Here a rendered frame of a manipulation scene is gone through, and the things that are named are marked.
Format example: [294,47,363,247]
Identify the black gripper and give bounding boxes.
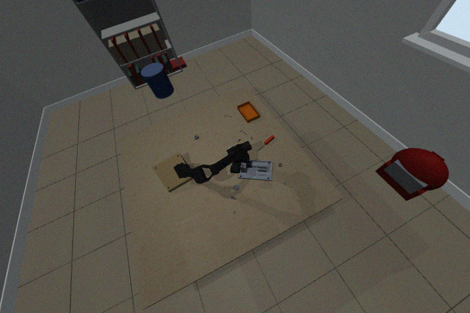
[230,161,241,173]

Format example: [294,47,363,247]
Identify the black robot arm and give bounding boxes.
[174,141,252,184]

